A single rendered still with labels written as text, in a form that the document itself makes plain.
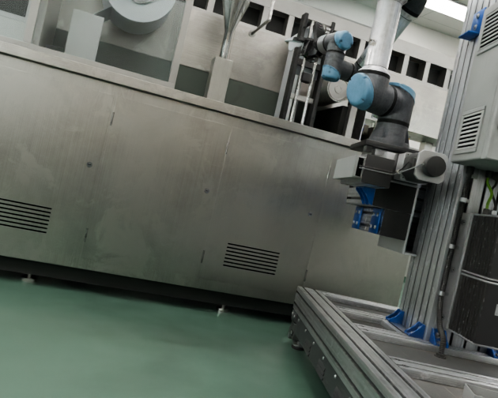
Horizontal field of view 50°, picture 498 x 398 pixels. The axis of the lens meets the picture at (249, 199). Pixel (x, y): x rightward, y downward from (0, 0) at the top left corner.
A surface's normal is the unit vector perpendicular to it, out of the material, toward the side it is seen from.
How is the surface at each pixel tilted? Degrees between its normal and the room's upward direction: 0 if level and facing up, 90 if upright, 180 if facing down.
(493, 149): 90
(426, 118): 90
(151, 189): 90
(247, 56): 90
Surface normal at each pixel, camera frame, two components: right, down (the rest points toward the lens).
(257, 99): 0.29, 0.07
